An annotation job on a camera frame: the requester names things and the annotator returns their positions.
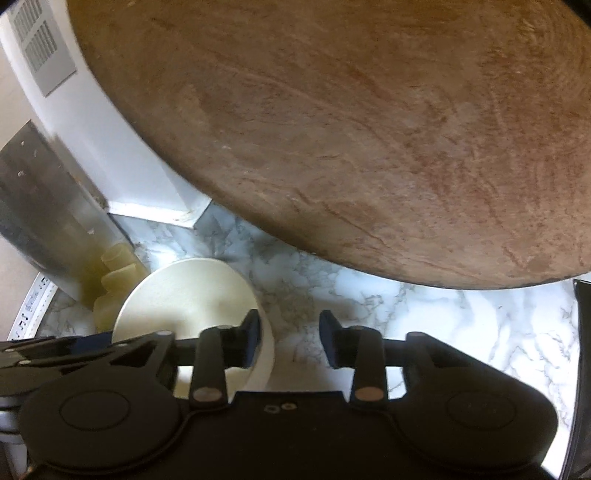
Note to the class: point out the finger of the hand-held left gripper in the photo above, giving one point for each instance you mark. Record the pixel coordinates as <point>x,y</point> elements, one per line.
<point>55,357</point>

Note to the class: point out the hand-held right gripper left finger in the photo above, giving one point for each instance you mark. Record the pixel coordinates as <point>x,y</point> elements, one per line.
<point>253,339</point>

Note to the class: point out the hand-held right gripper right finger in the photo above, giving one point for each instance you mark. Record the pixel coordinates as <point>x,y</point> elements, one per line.
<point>328,341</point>

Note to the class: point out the cream bowl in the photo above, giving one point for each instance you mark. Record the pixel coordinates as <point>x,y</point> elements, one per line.
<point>194,295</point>

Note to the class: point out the white music note border strip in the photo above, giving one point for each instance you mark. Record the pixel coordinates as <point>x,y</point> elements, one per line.
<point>32,309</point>

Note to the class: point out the yellow plastic object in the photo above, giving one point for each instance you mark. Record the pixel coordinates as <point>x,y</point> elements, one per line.
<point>115,277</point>

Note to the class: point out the metal corner panel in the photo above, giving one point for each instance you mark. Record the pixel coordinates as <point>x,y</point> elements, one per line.
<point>51,221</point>

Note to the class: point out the round wooden cutting board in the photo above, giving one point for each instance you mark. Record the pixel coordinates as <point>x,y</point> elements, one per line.
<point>346,129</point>

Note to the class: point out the grey wall vent grille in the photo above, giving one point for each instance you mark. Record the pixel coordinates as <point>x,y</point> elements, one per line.
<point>41,41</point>

